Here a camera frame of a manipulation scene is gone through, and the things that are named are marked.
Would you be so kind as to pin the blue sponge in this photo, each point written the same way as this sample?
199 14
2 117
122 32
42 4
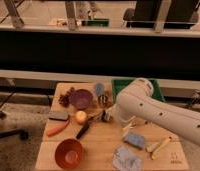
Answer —
135 140

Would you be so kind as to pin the white cup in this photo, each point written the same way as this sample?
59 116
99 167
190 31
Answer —
126 129

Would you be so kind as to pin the crumpled grey blue cloth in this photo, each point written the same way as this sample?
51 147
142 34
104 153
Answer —
126 160

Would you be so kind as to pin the black office chair base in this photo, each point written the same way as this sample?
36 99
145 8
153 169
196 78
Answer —
5 129

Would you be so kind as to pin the black handled knife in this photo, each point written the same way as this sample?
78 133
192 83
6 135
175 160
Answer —
85 127

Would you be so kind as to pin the grey eraser block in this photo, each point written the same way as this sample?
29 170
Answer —
54 115

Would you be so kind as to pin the orange carrot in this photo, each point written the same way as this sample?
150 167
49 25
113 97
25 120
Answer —
57 129

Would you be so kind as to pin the dark grapes bunch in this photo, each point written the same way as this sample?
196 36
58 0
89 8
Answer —
64 98

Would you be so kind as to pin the metallic can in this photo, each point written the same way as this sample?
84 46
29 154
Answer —
103 100

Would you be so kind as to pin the metal spoon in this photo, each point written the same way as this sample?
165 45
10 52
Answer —
133 125

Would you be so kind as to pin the yellow red apple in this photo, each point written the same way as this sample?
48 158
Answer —
80 117

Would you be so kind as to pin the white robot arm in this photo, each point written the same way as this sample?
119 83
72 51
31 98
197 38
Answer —
136 100

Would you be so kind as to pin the red orange bowl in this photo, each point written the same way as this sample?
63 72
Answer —
68 154

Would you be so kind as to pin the green plastic tray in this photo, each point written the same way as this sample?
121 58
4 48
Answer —
120 84

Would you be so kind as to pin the purple bowl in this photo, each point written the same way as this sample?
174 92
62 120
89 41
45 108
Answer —
81 99

